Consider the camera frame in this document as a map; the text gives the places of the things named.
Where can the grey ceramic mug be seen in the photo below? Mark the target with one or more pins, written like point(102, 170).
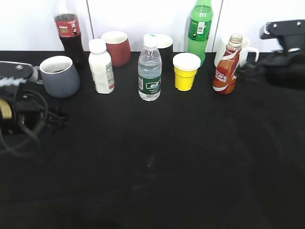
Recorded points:
point(58, 75)

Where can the cola bottle red label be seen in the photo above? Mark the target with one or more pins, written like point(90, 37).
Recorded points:
point(69, 32)

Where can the dark red ceramic mug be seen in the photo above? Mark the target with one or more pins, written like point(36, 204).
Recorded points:
point(118, 47)

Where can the black ceramic mug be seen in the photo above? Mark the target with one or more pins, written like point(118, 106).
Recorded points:
point(165, 47)

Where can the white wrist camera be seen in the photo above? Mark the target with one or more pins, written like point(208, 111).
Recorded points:
point(16, 73)
point(290, 34)

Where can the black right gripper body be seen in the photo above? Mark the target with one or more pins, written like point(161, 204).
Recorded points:
point(281, 69)

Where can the yellow paper cup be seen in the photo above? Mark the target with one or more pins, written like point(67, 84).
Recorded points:
point(186, 66)

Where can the brown coffee drink bottle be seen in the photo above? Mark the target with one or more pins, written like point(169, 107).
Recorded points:
point(225, 79)

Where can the clear water bottle green label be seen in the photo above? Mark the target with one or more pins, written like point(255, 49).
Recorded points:
point(149, 69)

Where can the white ceramic mug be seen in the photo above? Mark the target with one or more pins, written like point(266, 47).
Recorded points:
point(246, 48)

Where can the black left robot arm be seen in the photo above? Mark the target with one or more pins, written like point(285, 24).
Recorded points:
point(6, 111)

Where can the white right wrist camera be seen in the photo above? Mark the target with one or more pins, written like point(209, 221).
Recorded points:
point(290, 34)

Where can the white milk bottle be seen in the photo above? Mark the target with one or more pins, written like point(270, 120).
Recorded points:
point(100, 63)

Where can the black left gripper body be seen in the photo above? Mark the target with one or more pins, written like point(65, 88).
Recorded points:
point(32, 113)

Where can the green sprite bottle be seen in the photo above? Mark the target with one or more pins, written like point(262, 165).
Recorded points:
point(199, 28)

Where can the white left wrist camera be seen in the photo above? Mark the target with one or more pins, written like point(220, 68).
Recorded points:
point(16, 73)

